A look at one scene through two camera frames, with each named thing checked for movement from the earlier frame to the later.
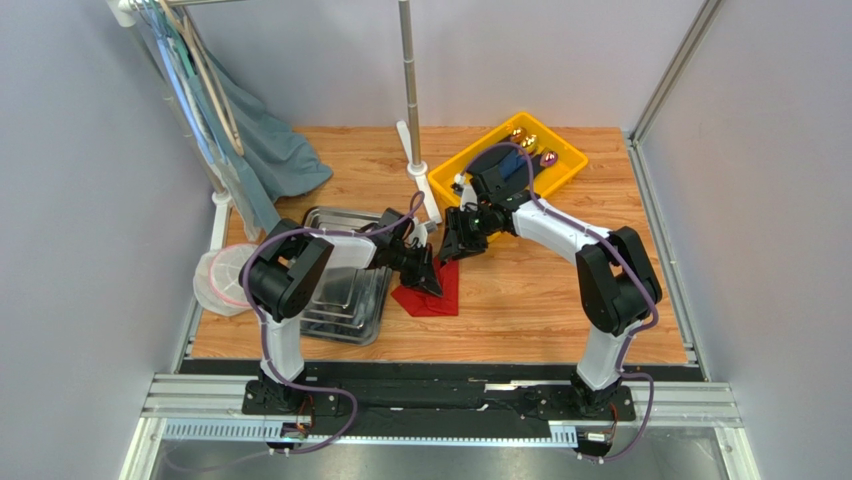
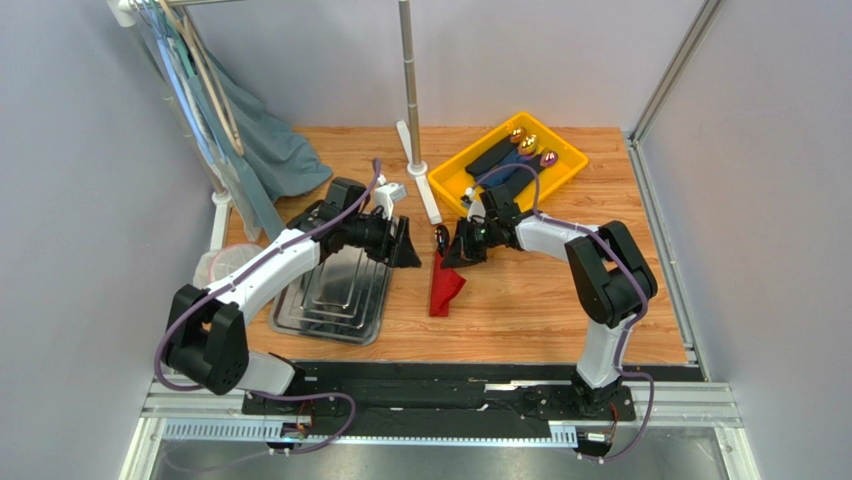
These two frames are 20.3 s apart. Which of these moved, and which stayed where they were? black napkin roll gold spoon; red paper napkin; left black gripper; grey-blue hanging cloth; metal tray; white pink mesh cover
Moved: left black gripper; red paper napkin
Stayed: grey-blue hanging cloth; white pink mesh cover; metal tray; black napkin roll gold spoon
